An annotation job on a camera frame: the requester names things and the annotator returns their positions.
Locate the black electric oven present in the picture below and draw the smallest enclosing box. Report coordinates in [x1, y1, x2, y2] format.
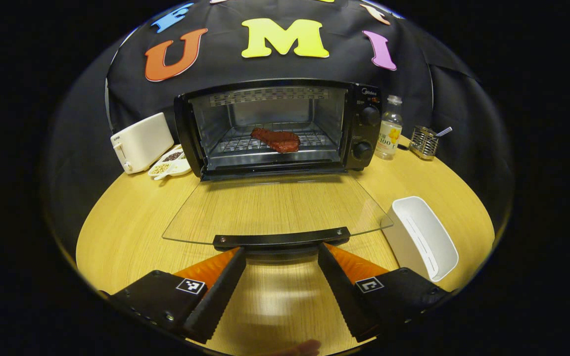
[162, 79, 393, 251]

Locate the white divided seasoning dish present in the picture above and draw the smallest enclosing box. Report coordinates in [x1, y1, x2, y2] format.
[147, 144, 192, 181]

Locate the clear glass bottle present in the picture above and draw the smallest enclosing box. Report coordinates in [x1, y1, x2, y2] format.
[374, 95, 404, 161]

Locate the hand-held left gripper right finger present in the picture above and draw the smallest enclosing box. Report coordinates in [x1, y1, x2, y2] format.
[318, 242, 451, 343]

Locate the white toaster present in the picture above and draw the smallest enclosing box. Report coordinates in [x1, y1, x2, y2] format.
[110, 112, 175, 175]

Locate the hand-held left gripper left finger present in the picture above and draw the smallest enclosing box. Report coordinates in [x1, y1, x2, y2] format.
[109, 247, 247, 344]

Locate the red raw steak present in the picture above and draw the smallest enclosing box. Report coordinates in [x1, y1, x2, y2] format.
[251, 128, 301, 153]

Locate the white rectangular plate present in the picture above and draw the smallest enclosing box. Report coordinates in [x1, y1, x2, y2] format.
[381, 196, 459, 283]

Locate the metal wire holder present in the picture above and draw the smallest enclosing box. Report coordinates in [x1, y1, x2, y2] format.
[408, 126, 439, 161]

